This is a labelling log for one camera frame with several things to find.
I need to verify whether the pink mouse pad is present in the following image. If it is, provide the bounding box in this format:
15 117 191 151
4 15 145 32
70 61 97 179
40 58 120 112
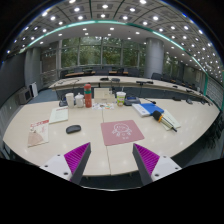
101 120 144 146

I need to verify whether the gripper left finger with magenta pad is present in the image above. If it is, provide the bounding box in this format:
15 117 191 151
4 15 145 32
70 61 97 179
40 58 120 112
41 143 91 184

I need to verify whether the white lidded ceramic mug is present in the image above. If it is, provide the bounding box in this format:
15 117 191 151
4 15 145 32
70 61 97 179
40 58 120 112
75 93 84 108

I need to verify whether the beige cardboard box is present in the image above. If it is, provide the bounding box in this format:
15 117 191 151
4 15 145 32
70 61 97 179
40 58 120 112
94 88 116 103

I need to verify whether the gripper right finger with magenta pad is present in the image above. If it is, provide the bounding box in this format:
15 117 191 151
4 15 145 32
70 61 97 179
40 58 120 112
132 143 181 185

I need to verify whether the colourful leaflet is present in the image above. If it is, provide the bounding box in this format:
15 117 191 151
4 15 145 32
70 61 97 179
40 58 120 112
92 103 114 110

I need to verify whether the green and white cup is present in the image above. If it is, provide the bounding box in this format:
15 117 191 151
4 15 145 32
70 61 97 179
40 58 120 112
116 92 126 106

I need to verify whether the white paper cup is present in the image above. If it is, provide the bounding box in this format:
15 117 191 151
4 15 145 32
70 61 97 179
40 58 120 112
65 93 74 108

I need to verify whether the black and yellow microphone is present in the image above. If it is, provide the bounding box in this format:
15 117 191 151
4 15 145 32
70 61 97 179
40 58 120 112
152 110 177 131

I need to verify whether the dark grey device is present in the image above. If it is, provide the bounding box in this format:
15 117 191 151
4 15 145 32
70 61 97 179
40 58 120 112
124 97 141 106

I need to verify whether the red and beige booklet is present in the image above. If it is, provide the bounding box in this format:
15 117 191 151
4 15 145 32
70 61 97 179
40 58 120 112
28 120 49 147

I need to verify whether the long curved conference desk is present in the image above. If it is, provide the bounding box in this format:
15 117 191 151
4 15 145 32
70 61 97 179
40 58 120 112
50 76 213 105

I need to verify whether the white notebook under microphone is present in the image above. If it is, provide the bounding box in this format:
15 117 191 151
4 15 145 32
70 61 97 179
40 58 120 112
162 109 181 131

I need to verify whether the grey box by wall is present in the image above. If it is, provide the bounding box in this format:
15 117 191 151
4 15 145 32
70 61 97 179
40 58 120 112
18 88 32 105

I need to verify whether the black computer mouse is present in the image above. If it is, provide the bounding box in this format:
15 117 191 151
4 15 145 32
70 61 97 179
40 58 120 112
66 125 81 134

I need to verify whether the white paper document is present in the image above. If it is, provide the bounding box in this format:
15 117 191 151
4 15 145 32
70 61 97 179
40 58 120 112
49 107 68 124

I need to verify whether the red thermos bottle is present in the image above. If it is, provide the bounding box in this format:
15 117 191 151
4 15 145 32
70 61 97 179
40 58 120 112
84 84 92 108

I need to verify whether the blue folder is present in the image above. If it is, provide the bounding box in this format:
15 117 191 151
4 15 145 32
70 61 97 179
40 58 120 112
132 103 164 117

